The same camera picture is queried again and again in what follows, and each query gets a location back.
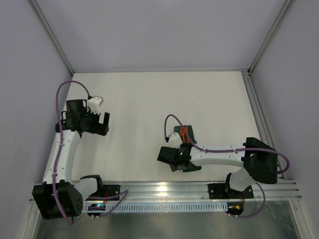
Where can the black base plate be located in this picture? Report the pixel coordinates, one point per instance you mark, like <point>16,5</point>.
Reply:
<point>222,191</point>
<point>110,190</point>

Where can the black controller board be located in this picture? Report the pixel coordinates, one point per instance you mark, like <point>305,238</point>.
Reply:
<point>95,209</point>
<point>234,209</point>

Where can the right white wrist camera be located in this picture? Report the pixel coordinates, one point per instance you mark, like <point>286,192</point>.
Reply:
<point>172,136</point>

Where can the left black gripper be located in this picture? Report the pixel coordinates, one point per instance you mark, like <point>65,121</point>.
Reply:
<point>98,123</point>

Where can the frame post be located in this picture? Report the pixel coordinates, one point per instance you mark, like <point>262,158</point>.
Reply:
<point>51,35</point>
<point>271,33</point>

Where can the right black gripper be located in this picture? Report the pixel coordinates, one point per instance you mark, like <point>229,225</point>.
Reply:
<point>172,158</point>

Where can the orange plastic fork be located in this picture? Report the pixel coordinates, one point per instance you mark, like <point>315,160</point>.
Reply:
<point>182,133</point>

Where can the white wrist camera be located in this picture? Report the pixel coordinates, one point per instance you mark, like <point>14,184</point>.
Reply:
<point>94,103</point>
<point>172,136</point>

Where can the right black controller board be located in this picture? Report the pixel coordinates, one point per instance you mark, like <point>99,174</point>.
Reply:
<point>234,209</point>

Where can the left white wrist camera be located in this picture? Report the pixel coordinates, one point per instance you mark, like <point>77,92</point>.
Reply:
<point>94,103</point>

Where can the dark green cloth napkin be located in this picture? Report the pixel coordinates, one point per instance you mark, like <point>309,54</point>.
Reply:
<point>190,167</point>

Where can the front aluminium rail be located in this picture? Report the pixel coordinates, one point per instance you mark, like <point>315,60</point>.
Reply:
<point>164,192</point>

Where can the right rear frame post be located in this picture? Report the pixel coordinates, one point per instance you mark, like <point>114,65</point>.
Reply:
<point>271,33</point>

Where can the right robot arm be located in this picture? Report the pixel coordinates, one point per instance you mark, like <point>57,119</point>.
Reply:
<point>257,162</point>

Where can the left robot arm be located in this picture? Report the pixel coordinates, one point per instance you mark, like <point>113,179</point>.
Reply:
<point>57,197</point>

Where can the left black controller board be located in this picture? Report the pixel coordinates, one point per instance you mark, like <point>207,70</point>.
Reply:
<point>95,209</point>

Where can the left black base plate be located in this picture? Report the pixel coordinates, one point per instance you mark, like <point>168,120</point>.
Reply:
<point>110,190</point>

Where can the left rear frame post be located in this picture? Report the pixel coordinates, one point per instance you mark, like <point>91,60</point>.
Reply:
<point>51,35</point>

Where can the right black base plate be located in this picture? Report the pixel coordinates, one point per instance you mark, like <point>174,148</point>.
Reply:
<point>222,191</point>

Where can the slotted grey cable duct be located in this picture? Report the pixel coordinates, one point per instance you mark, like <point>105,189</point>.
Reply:
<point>172,207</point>

